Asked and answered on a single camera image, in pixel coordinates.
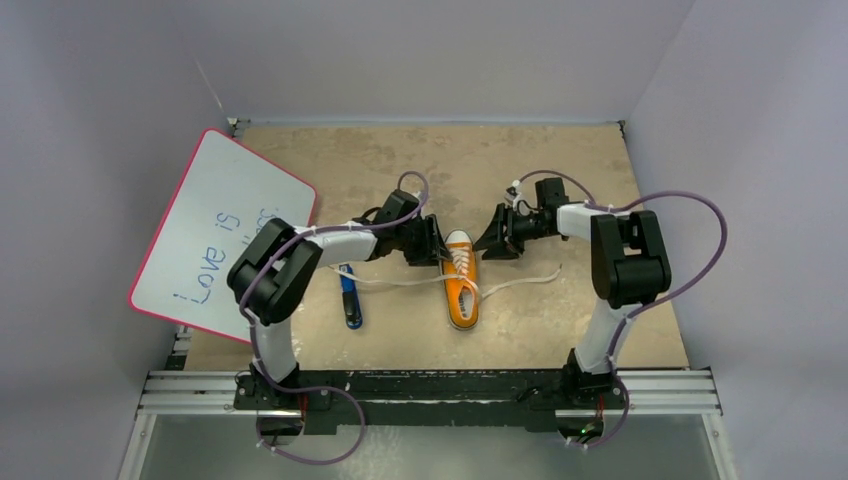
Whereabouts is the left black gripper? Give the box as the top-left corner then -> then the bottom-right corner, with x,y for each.
394,215 -> 451,267

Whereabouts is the white shoelace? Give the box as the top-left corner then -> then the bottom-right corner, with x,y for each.
330,244 -> 562,303

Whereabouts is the orange canvas sneaker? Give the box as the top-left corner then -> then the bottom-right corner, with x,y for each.
441,230 -> 480,330

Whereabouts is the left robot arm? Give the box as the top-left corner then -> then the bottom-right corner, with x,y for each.
227,189 -> 448,409

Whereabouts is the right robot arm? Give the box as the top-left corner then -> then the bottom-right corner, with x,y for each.
474,177 -> 672,407

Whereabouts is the blue black stapler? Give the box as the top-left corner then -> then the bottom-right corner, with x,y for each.
338,264 -> 363,330

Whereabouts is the pink framed whiteboard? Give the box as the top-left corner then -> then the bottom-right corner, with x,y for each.
128,128 -> 317,342

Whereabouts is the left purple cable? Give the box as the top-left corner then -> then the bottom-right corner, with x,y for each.
238,171 -> 431,467

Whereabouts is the purple cable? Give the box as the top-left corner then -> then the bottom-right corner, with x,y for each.
513,170 -> 730,452
238,171 -> 431,467

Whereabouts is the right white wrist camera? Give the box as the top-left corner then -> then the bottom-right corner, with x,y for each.
504,180 -> 524,211

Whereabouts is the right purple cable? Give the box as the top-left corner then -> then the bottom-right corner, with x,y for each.
513,170 -> 730,452

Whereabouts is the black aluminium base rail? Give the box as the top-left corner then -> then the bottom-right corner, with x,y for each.
138,369 -> 721,440

